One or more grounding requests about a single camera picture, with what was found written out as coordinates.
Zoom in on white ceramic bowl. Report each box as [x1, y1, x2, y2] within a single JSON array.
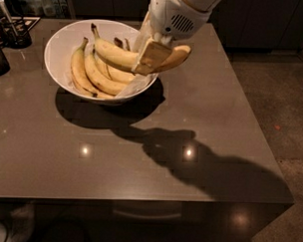
[[44, 19, 158, 106]]

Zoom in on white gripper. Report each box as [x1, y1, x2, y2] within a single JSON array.
[[132, 0, 212, 75]]

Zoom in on yellow banana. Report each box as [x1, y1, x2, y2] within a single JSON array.
[[85, 51, 126, 95], [71, 38, 98, 97], [91, 23, 191, 74], [95, 57, 135, 85]]

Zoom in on white bottles on shelf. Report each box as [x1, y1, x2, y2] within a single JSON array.
[[18, 0, 70, 18]]

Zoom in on black wire utensil holder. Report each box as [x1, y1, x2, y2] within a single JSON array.
[[0, 0, 32, 49]]

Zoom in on white paper liner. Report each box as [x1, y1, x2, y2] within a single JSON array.
[[116, 27, 161, 102]]

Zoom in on dark round pot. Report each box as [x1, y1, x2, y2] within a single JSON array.
[[0, 41, 13, 79]]

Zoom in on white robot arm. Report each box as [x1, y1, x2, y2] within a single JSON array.
[[132, 0, 221, 75]]

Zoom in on white object on floor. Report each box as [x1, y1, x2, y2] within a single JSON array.
[[0, 202, 35, 242]]

